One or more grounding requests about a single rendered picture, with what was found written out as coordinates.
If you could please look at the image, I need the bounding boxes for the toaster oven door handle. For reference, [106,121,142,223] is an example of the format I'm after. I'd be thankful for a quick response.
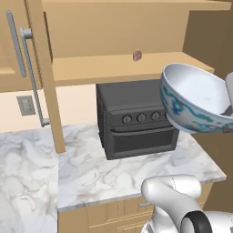
[109,126,177,137]

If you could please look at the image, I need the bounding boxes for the open tan cabinet door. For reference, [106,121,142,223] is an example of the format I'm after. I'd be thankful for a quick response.
[25,0,66,155]

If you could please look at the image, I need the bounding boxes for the grey wall outlet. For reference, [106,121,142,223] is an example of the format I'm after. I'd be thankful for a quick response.
[15,95,36,117]

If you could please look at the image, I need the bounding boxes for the tan base cabinet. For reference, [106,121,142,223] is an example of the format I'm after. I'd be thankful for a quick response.
[56,182,214,233]

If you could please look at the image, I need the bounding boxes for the grey bar handle with mounts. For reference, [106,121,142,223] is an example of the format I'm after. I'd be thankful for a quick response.
[19,26,51,128]

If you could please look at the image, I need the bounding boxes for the white bowl with teal pattern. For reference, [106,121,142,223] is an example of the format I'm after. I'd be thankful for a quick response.
[159,62,233,135]

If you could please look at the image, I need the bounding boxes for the open tan wall cabinet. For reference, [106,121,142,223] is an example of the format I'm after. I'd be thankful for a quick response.
[41,0,233,87]

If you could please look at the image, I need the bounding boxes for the closed tan cabinet door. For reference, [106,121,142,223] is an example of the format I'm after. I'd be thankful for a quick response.
[0,0,41,94]

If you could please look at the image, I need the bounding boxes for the small pink item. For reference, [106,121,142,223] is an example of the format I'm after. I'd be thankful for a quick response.
[132,50,143,62]

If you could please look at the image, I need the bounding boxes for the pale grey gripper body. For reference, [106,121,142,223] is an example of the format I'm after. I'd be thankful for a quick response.
[224,71,233,107]

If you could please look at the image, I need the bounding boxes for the dark grey toaster oven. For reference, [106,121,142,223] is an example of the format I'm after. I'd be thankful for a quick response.
[96,79,180,161]

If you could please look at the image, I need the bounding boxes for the dark toaster oven knob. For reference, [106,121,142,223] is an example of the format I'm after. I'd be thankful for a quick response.
[136,112,147,124]
[121,114,133,126]
[150,110,162,122]

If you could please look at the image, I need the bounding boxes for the flat grey cabinet handle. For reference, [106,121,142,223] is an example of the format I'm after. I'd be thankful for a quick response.
[5,9,27,78]

